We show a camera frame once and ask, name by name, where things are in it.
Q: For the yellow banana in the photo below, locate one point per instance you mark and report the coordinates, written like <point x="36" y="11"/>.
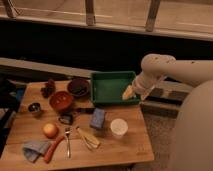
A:
<point x="89" y="139"/>

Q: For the red bowl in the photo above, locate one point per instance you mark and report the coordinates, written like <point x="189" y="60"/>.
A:
<point x="61" y="101"/>

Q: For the dark grape bunch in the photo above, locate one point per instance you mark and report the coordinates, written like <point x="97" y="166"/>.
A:
<point x="48" y="89"/>

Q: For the dark brown bowl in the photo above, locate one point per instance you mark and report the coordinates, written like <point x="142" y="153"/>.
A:
<point x="78" y="87"/>

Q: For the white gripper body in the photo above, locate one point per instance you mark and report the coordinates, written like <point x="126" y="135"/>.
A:
<point x="142" y="85"/>

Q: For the white plastic cup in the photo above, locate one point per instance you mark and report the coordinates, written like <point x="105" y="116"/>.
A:
<point x="119" y="127"/>

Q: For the blue sponge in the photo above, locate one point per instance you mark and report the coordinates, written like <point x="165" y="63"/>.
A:
<point x="98" y="118"/>

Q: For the blue grey cloth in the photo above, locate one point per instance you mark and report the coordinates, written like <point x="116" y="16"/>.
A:
<point x="32" y="150"/>

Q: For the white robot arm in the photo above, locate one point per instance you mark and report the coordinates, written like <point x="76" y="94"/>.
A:
<point x="192" y="140"/>

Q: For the red yellow apple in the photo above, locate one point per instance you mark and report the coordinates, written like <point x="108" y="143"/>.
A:
<point x="50" y="130"/>

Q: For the small metal cup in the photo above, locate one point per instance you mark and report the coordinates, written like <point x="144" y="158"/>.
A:
<point x="35" y="109"/>

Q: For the silver fork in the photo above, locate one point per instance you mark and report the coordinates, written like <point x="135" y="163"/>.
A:
<point x="67" y="134"/>

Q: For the green plastic tray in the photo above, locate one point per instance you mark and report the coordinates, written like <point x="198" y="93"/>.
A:
<point x="107" y="88"/>

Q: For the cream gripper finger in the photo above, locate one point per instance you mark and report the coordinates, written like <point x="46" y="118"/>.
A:
<point x="128" y="93"/>

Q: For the wooden board table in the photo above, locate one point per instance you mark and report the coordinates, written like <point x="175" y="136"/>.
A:
<point x="133" y="147"/>

